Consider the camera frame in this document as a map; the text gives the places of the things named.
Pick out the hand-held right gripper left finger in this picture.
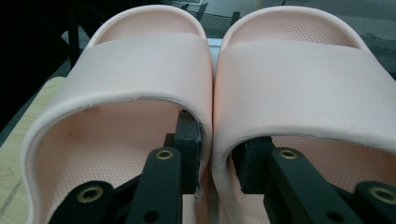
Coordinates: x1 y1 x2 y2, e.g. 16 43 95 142
125 109 204 224

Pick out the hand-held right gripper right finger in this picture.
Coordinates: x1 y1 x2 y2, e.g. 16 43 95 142
231 136 365 224

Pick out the pink slide slipper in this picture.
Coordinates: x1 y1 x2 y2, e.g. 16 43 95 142
21 4 217 224
211 5 396 224

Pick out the black tripod stand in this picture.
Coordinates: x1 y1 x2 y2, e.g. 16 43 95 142
66 7 82 69

